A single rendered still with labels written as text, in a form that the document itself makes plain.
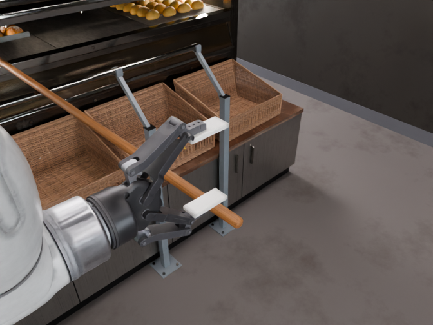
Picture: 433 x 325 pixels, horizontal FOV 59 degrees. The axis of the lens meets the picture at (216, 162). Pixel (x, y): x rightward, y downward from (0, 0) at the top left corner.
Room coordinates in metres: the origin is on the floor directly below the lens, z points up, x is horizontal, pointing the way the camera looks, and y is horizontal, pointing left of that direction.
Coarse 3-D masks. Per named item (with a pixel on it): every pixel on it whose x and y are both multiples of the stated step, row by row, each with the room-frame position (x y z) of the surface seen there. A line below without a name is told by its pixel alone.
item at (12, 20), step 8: (112, 0) 1.93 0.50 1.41; (120, 0) 1.96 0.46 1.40; (128, 0) 1.99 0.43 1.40; (136, 0) 2.02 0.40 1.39; (64, 8) 1.77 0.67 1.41; (72, 8) 1.79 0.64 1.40; (80, 8) 1.81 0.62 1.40; (88, 8) 1.84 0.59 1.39; (24, 16) 1.64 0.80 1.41; (32, 16) 1.67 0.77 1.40; (40, 16) 1.69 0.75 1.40; (48, 16) 1.71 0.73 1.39; (0, 24) 1.57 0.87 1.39; (8, 24) 1.59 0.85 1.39
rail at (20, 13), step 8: (80, 0) 1.84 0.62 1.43; (88, 0) 1.85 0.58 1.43; (96, 0) 1.87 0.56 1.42; (104, 0) 1.90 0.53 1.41; (32, 8) 1.68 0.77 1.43; (40, 8) 1.70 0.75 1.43; (48, 8) 1.72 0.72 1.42; (56, 8) 1.74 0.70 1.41; (0, 16) 1.58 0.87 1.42; (8, 16) 1.60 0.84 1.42; (16, 16) 1.62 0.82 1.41
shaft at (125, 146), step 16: (0, 64) 1.66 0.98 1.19; (32, 80) 1.45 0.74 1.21; (48, 96) 1.32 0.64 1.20; (80, 112) 1.18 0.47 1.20; (96, 128) 1.09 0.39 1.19; (128, 144) 0.98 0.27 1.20; (176, 176) 0.82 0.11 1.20; (192, 192) 0.76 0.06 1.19; (224, 208) 0.70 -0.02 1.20; (240, 224) 0.65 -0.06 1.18
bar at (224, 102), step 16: (192, 48) 1.96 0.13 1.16; (128, 64) 1.71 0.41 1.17; (144, 64) 1.76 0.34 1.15; (80, 80) 1.54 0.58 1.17; (96, 80) 1.59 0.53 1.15; (32, 96) 1.39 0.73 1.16; (128, 96) 1.60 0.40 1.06; (224, 96) 1.84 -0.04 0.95; (224, 112) 1.81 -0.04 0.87; (144, 128) 1.50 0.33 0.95; (224, 144) 1.82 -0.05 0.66; (224, 160) 1.82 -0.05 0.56; (224, 176) 1.82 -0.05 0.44; (224, 192) 1.82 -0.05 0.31; (224, 224) 1.82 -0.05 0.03; (160, 256) 1.51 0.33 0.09; (160, 272) 1.45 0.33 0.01
